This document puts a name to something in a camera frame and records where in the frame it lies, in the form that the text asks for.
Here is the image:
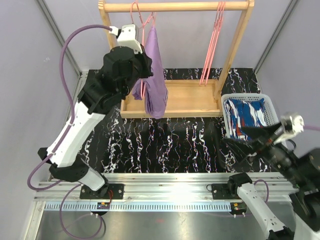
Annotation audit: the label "white slotted cable duct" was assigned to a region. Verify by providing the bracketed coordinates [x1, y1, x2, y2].
[44, 201, 231, 212]

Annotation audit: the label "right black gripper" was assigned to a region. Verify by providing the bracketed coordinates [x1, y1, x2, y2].
[224, 118, 310, 187]

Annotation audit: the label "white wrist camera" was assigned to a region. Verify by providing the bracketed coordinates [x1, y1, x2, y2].
[109, 23, 143, 54]
[274, 112, 305, 144]

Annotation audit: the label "purple trousers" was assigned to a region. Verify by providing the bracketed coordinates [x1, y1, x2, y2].
[131, 26, 169, 119]

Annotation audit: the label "pink empty hanger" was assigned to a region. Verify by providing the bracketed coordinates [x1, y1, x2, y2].
[201, 1, 225, 86]
[199, 1, 223, 86]
[202, 1, 227, 86]

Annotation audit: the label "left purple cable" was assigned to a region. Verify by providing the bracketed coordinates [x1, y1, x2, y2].
[26, 24, 113, 238]

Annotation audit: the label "blue patterned trousers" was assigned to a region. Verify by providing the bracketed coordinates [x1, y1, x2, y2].
[223, 98, 267, 141]

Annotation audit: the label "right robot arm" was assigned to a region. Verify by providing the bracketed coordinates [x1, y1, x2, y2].
[223, 121, 320, 240]

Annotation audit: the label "white plastic basket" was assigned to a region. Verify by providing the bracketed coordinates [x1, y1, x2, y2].
[221, 93, 279, 138]

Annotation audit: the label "pink hanger holding purple trousers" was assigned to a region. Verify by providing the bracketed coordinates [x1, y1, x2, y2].
[139, 12, 157, 100]

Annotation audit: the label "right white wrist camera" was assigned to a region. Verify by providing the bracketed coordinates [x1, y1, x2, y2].
[274, 112, 305, 144]

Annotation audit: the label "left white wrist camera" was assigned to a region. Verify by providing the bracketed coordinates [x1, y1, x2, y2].
[109, 23, 143, 54]

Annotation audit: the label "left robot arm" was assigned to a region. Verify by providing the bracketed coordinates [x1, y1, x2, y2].
[38, 46, 153, 199]

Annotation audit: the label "pink wire hanger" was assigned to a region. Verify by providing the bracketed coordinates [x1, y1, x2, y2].
[130, 0, 145, 30]

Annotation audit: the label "wooden clothes rack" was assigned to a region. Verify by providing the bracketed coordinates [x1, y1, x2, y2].
[98, 0, 255, 118]

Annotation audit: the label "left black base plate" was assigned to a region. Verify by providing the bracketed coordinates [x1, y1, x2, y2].
[79, 183, 125, 200]

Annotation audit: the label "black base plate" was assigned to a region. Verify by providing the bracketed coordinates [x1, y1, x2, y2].
[206, 183, 239, 200]
[79, 183, 125, 200]

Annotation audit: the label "aluminium mounting rail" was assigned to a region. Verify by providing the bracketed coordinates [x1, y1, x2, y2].
[33, 171, 291, 202]

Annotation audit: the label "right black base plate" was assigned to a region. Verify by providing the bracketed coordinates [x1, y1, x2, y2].
[206, 183, 239, 200]

